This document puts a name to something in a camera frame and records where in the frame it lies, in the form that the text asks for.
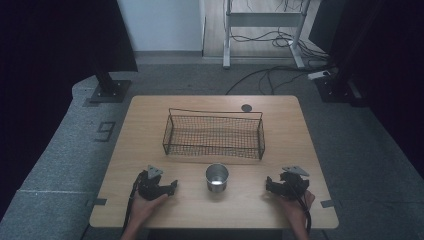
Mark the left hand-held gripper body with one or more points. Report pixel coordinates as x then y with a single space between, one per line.
150 186

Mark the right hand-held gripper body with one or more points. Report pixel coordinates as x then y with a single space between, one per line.
293 186

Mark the person's right hand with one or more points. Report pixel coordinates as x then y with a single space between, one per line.
293 210

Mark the person's left hand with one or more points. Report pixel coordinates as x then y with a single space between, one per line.
144 209

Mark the grey tape strip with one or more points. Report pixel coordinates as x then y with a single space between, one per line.
327 203
96 202

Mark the shiny metal cup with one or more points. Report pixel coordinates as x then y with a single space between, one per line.
217 178

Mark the round dark table grommet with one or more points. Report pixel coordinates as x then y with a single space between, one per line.
246 108

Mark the black stand with square base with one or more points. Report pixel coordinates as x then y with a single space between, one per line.
110 87
336 88

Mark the white power strip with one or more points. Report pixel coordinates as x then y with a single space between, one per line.
318 74

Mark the dark curtain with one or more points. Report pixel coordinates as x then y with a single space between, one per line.
383 66
50 50

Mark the white metal desk frame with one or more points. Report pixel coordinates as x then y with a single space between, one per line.
263 19

